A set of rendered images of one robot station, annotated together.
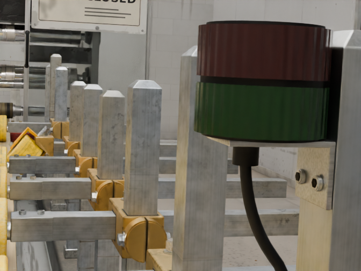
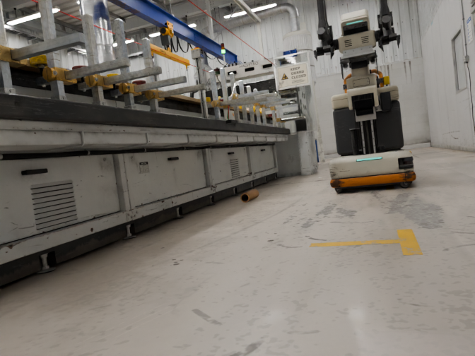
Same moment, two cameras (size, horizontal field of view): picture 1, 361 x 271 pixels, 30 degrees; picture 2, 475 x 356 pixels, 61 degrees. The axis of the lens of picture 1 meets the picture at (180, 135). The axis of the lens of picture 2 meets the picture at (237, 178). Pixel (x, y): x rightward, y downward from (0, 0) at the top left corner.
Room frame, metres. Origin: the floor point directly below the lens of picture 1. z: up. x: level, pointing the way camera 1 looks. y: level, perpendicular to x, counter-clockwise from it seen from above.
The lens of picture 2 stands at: (-2.60, -2.05, 0.39)
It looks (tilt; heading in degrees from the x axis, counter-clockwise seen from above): 3 degrees down; 34
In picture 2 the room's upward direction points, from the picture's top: 7 degrees counter-clockwise
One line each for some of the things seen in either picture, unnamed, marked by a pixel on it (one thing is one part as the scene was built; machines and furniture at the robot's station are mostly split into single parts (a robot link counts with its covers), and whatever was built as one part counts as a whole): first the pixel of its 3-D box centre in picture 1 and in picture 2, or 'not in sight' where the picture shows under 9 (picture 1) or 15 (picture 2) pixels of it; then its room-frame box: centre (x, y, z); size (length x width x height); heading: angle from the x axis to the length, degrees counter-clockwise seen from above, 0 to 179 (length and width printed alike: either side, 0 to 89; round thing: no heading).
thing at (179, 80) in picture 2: not in sight; (147, 87); (-1.07, -0.54, 0.81); 0.43 x 0.03 x 0.04; 105
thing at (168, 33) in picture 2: not in sight; (167, 40); (3.85, 3.55, 2.95); 0.34 x 0.26 x 0.49; 15
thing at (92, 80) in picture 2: not in sight; (99, 82); (-1.35, -0.52, 0.82); 0.14 x 0.06 x 0.05; 15
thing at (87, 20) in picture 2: not in sight; (94, 67); (-1.38, -0.53, 0.88); 0.04 x 0.04 x 0.48; 15
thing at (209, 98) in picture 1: (260, 108); not in sight; (0.31, -0.04, 1.13); 0.06 x 0.06 x 0.02
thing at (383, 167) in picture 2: not in sight; (371, 167); (0.83, -1.11, 0.16); 0.67 x 0.64 x 0.25; 13
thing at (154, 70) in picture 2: not in sight; (118, 79); (-1.31, -0.61, 0.81); 0.43 x 0.03 x 0.04; 105
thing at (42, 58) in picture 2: not in sight; (41, 69); (-1.60, -0.48, 0.85); 0.08 x 0.08 x 0.11
